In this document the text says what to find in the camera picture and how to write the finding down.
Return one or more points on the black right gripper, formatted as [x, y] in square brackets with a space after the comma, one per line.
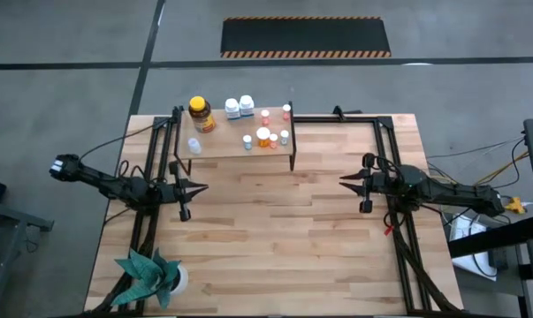
[383, 184]

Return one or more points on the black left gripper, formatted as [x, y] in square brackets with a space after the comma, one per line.
[171, 194]

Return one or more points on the translucent white bottle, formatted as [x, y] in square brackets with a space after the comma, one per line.
[195, 146]

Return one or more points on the amber fish oil bottle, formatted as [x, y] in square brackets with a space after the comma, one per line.
[202, 117]

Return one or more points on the blue pill vial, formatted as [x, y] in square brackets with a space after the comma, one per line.
[247, 140]

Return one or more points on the orange pill vial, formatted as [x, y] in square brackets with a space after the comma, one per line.
[263, 134]

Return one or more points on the white bottle with blue label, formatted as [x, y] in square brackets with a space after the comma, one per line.
[232, 106]

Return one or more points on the white melatonin bottle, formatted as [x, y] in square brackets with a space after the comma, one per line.
[246, 103]

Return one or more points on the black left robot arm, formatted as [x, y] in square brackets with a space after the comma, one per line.
[111, 187]

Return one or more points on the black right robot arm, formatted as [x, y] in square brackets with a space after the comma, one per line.
[451, 194]

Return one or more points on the red tag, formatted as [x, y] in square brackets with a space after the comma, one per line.
[387, 230]

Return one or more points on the white plant pot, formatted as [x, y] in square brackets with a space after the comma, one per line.
[183, 279]

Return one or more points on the teal artificial plant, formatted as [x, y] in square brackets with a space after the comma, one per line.
[146, 276]

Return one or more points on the white box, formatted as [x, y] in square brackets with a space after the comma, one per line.
[462, 229]

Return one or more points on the black table beam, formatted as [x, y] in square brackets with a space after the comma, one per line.
[496, 236]

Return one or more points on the black hazard striped floor mat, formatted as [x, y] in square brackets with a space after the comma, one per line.
[306, 37]

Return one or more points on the yellow power splitter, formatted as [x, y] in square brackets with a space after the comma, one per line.
[515, 205]

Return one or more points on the grey metal desk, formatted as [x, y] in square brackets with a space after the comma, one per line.
[9, 216]

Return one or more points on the wooden shelf with black frame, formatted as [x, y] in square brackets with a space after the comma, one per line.
[230, 141]

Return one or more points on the black aluminium table frame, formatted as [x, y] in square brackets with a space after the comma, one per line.
[139, 234]

